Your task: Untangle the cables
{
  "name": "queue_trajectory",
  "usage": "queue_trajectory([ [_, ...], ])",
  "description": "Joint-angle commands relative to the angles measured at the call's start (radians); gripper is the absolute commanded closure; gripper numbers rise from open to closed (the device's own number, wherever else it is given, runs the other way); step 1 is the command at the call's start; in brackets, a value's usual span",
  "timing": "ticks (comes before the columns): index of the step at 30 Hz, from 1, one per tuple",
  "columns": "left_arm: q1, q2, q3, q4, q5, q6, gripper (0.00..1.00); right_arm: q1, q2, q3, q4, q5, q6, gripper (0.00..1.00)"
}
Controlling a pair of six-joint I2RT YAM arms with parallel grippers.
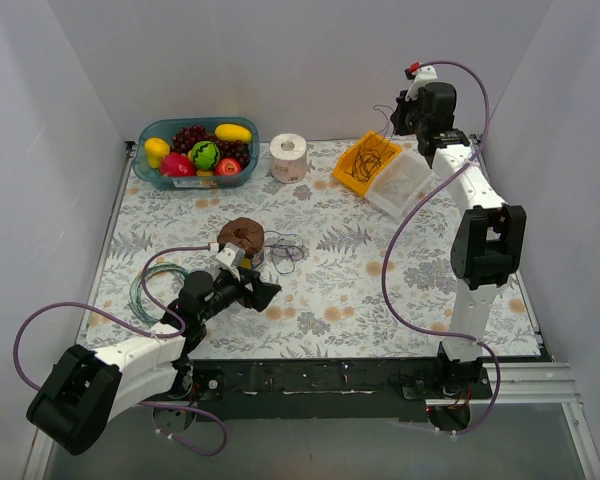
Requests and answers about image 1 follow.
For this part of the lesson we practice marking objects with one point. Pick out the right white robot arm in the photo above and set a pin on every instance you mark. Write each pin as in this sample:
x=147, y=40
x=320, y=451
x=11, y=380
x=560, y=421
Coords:
x=487, y=246

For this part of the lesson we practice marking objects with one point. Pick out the white plastic bin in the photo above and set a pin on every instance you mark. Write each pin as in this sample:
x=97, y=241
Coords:
x=396, y=189

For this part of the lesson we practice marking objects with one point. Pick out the brown wrapped paper roll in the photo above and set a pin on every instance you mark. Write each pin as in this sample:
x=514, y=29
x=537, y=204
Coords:
x=248, y=235

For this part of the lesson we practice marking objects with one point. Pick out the yellow toy mango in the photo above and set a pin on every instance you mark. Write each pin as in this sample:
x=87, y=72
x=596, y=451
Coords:
x=233, y=133

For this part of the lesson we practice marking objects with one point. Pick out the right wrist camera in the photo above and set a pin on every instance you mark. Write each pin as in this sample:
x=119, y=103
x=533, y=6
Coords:
x=419, y=75

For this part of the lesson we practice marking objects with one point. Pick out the red toy apple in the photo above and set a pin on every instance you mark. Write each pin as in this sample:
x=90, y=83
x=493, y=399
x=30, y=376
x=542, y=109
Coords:
x=227, y=166

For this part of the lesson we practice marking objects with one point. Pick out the floral table mat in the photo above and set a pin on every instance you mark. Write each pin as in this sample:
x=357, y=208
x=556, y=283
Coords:
x=353, y=283

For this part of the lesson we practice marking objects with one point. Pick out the white toilet paper roll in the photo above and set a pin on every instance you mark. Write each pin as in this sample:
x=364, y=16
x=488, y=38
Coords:
x=288, y=158

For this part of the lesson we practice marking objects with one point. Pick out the yellow plastic bin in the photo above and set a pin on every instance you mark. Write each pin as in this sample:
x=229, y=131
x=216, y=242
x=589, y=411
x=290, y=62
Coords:
x=360, y=164

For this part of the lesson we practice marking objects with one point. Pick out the yellow toy pear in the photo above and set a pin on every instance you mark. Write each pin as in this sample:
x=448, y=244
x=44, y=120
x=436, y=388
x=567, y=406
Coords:
x=156, y=149

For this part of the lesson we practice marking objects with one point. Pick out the teal fruit basket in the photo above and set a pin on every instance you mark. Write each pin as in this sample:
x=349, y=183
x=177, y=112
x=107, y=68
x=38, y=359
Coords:
x=166, y=129

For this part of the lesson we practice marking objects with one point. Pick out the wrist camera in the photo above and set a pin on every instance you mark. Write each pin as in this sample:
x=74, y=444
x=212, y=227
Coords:
x=228, y=257
x=419, y=75

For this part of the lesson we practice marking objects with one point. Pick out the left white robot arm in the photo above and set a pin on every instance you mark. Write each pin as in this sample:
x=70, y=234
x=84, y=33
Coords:
x=88, y=388

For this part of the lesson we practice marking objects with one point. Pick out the aluminium frame rail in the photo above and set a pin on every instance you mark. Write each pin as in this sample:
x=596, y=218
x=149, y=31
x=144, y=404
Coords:
x=537, y=383

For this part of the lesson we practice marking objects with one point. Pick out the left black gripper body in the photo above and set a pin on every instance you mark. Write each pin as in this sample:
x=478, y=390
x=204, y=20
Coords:
x=247, y=288

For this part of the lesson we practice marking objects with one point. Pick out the dark red toy grapes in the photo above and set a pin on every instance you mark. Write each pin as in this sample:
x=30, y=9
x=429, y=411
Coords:
x=183, y=141

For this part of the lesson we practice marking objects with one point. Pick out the toy watermelon ball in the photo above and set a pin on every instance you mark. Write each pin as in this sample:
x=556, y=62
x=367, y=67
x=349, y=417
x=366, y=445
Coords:
x=205, y=155

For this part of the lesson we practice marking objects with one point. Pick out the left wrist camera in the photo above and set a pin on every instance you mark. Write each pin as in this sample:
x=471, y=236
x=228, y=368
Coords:
x=228, y=257

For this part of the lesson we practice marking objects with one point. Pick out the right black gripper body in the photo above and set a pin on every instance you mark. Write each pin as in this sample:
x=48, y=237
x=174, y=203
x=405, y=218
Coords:
x=402, y=116

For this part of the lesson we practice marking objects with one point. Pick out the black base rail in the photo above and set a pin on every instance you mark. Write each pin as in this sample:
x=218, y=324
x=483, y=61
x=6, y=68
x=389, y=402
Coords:
x=346, y=388

